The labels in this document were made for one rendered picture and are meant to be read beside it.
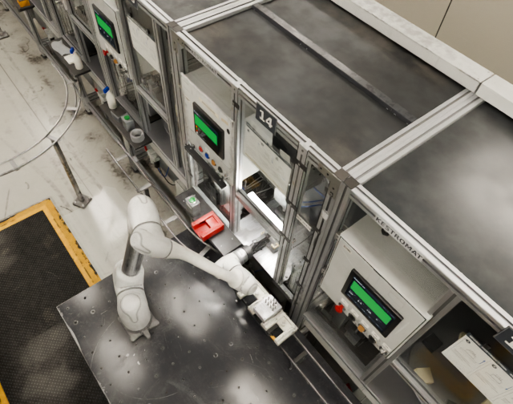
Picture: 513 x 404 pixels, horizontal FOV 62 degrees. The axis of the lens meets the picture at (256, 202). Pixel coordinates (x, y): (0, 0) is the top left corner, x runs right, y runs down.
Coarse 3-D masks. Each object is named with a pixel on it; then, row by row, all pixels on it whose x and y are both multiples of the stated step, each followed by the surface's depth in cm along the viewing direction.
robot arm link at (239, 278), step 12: (180, 252) 206; (192, 252) 212; (192, 264) 213; (204, 264) 213; (216, 276) 215; (228, 276) 217; (240, 276) 221; (252, 276) 227; (240, 288) 222; (252, 288) 221
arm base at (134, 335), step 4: (152, 316) 250; (120, 320) 248; (152, 320) 248; (156, 320) 249; (148, 324) 244; (152, 324) 247; (156, 324) 248; (124, 328) 246; (144, 328) 243; (148, 328) 244; (128, 332) 244; (132, 332) 242; (136, 332) 242; (140, 332) 243; (144, 332) 243; (148, 332) 243; (132, 336) 243; (136, 336) 243; (140, 336) 245; (148, 336) 242; (132, 340) 242
